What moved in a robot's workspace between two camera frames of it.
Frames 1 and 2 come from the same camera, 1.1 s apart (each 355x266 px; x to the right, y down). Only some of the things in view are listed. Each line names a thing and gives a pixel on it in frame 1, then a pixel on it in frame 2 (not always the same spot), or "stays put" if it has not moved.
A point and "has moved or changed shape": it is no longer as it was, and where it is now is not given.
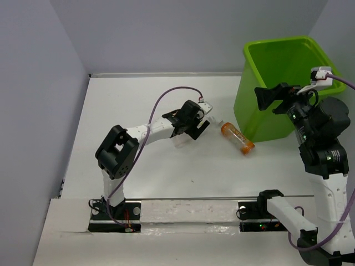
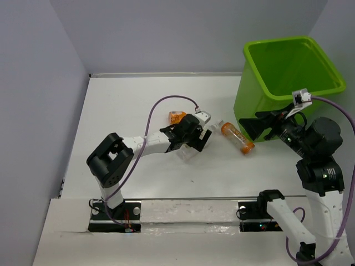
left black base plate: (125, 218) stays put
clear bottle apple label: (183, 141) has moved or changed shape
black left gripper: (194, 132) → (201, 143)
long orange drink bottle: (245, 145) stays put
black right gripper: (266, 96) → (255, 126)
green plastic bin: (299, 62) stays put
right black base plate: (250, 221) stays put
